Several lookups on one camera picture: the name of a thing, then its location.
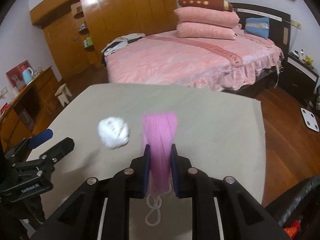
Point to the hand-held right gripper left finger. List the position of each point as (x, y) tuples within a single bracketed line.
[(147, 170)]

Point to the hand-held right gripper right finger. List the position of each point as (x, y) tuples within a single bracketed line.
[(175, 170)]

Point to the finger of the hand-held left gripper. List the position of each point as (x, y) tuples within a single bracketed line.
[(61, 148), (41, 138)]

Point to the white tissue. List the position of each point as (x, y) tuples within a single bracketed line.
[(113, 132)]

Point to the black plastic garbage bag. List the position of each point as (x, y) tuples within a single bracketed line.
[(295, 200)]

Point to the wooden sideboard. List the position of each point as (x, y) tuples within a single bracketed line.
[(42, 90)]

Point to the small white stool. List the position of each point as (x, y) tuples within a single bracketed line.
[(62, 91)]

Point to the light blue kettle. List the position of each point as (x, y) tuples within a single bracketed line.
[(27, 76)]

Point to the red box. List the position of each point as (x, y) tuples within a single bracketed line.
[(13, 77)]

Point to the glass cup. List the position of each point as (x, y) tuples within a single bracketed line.
[(38, 71)]

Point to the green bottle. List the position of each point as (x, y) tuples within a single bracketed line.
[(88, 42)]

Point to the bed with pink bedspread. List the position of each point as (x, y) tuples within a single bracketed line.
[(175, 62)]

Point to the pile of clothes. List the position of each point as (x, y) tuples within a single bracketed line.
[(117, 43)]

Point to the orange foam net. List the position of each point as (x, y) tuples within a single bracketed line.
[(292, 230)]

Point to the pink pillow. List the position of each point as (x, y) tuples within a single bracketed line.
[(205, 17), (205, 31)]

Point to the white bathroom scale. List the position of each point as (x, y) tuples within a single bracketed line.
[(310, 120)]

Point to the wooden wardrobe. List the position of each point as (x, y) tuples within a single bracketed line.
[(120, 12)]

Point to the black nightstand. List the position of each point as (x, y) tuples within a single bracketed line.
[(297, 80)]

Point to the plaid bag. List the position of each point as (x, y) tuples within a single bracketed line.
[(318, 100)]

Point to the blue cushion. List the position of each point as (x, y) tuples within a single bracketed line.
[(257, 27)]

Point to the brown polka dot pillow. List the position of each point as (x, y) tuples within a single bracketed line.
[(200, 3)]

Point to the white bottle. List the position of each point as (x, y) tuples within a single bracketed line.
[(302, 54)]

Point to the yellow toy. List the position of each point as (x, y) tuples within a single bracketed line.
[(308, 60)]

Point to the black headboard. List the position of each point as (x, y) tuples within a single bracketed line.
[(280, 25)]

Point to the wall socket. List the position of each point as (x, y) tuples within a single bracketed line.
[(296, 24)]

